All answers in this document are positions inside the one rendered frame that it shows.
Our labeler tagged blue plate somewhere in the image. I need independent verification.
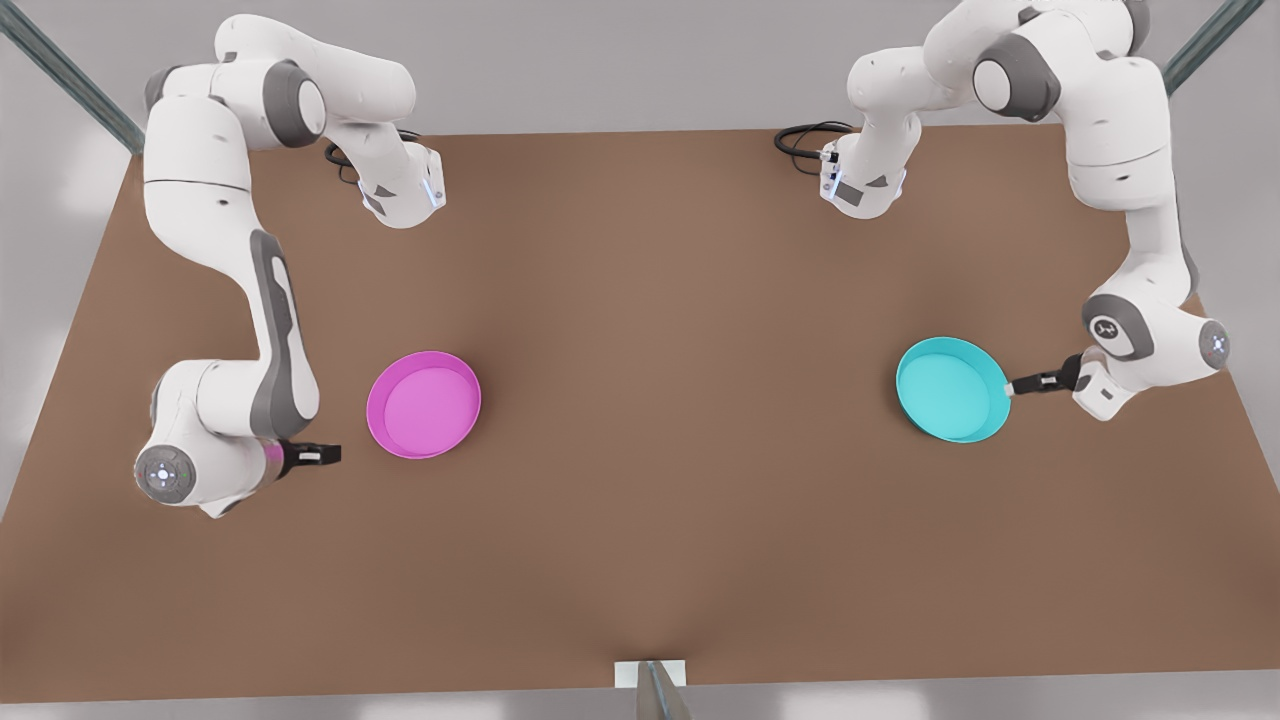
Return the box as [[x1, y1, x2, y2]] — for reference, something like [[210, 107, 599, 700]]
[[895, 336, 1012, 444]]

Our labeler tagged pink plate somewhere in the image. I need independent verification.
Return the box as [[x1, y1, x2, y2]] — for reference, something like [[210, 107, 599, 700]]
[[366, 351, 482, 460]]

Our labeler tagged black cable loop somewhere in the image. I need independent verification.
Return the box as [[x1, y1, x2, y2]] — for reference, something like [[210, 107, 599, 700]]
[[774, 121, 857, 178], [324, 130, 422, 185]]

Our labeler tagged silver frame post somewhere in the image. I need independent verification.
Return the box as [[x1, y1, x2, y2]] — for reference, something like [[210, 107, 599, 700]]
[[613, 659, 698, 720], [1163, 0, 1267, 96], [0, 0, 147, 157]]

